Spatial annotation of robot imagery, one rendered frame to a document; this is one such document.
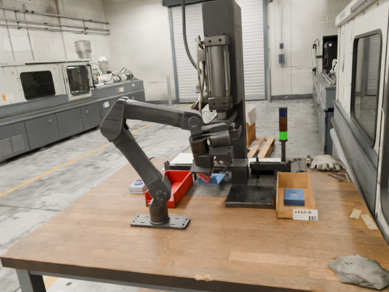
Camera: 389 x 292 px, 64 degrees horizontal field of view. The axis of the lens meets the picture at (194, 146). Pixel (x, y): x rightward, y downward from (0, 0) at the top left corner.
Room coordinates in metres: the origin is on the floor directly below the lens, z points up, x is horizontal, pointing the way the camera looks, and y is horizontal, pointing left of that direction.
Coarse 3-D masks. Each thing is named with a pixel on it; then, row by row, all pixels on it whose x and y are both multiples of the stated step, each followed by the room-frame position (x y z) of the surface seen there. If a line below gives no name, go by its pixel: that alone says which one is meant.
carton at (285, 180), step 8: (280, 176) 1.17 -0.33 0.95; (288, 176) 1.16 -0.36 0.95; (296, 176) 1.15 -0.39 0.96; (304, 176) 1.14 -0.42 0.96; (280, 184) 1.17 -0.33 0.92; (288, 184) 1.16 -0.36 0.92; (296, 184) 1.15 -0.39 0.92; (304, 184) 1.14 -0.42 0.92; (280, 192) 1.12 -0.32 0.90; (304, 192) 1.10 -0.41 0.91; (312, 192) 0.96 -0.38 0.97; (280, 200) 1.05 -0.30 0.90; (312, 200) 0.95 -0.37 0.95; (280, 208) 0.99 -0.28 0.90; (288, 208) 0.99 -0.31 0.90; (296, 208) 0.98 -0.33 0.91; (304, 208) 0.98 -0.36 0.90; (312, 208) 0.95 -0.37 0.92; (280, 216) 0.93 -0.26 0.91; (288, 216) 0.92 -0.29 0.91; (296, 216) 0.92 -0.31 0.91; (304, 216) 0.91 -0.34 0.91; (312, 216) 0.90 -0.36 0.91
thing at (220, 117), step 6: (222, 114) 1.29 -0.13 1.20; (228, 114) 1.46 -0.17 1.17; (234, 114) 1.40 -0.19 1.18; (216, 120) 1.28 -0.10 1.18; (222, 120) 1.27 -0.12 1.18; (228, 120) 1.25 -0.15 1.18; (228, 126) 1.24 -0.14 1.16; (234, 126) 1.31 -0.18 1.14; (240, 126) 1.31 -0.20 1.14; (234, 132) 1.25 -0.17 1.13; (240, 132) 1.30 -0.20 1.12; (234, 138) 1.32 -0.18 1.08
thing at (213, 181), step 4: (212, 176) 1.15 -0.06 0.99; (216, 176) 1.14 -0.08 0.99; (220, 176) 1.14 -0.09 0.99; (224, 176) 1.14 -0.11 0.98; (200, 180) 1.05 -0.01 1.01; (212, 180) 1.04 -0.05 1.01; (216, 180) 1.03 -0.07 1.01; (220, 180) 1.08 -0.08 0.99; (204, 184) 1.05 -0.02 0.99; (208, 184) 1.05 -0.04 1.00; (212, 184) 1.04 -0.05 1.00; (216, 184) 1.04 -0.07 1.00
